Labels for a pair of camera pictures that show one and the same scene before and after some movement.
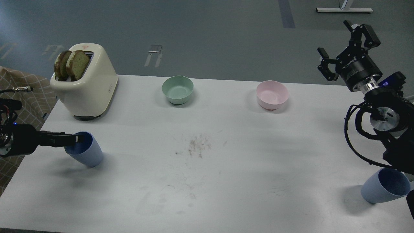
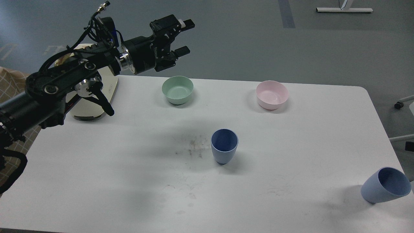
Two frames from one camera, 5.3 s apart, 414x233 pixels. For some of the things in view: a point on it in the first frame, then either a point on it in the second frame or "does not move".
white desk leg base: [344, 10] does not move
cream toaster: [85, 80] does not move
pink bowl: [271, 94] does not move
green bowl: [178, 89] does not move
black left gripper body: [25, 139] → [142, 54]
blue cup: [385, 184] does not move
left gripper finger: [56, 139] → [169, 26]
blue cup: [89, 153] → [224, 142]
